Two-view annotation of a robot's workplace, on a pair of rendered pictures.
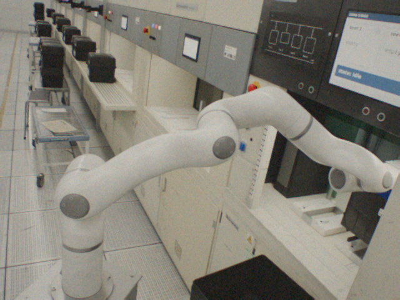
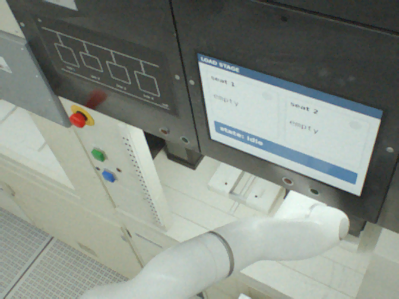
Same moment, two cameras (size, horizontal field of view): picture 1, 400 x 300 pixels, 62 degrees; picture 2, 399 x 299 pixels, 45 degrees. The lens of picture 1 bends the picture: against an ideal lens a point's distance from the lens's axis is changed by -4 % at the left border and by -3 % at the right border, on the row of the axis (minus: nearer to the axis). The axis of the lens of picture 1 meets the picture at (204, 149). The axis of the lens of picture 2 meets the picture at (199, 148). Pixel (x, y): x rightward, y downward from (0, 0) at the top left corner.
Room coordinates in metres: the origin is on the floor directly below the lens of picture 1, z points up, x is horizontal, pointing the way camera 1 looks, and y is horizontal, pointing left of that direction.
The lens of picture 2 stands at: (0.53, -0.12, 2.17)
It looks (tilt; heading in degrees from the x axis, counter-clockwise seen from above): 52 degrees down; 340
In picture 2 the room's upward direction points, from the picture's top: 11 degrees counter-clockwise
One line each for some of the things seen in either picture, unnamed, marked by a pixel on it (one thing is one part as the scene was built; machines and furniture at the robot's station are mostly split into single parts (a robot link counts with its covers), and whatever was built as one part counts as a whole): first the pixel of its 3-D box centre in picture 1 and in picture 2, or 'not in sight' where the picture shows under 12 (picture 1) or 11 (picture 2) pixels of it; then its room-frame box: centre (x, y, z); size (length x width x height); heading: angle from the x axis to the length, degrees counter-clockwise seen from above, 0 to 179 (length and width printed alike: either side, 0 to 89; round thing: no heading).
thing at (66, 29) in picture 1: (72, 35); not in sight; (5.74, 2.52, 0.93); 0.30 x 0.28 x 0.26; 30
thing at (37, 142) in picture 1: (60, 140); not in sight; (3.00, 1.42, 0.24); 0.97 x 0.52 x 0.48; 32
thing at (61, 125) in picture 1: (59, 125); not in sight; (2.83, 1.35, 0.47); 0.31 x 0.23 x 0.02; 51
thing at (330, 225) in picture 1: (324, 214); (252, 173); (1.28, -0.55, 0.89); 0.22 x 0.21 x 0.04; 120
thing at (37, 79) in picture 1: (50, 95); not in sight; (4.46, 2.24, 0.24); 0.94 x 0.53 x 0.48; 30
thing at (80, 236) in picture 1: (85, 198); not in sight; (0.82, 0.31, 1.07); 0.19 x 0.12 x 0.24; 11
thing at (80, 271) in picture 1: (82, 264); not in sight; (0.79, 0.31, 0.85); 0.19 x 0.19 x 0.18
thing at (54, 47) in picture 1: (52, 54); not in sight; (4.19, 2.09, 0.85); 0.30 x 0.28 x 0.26; 29
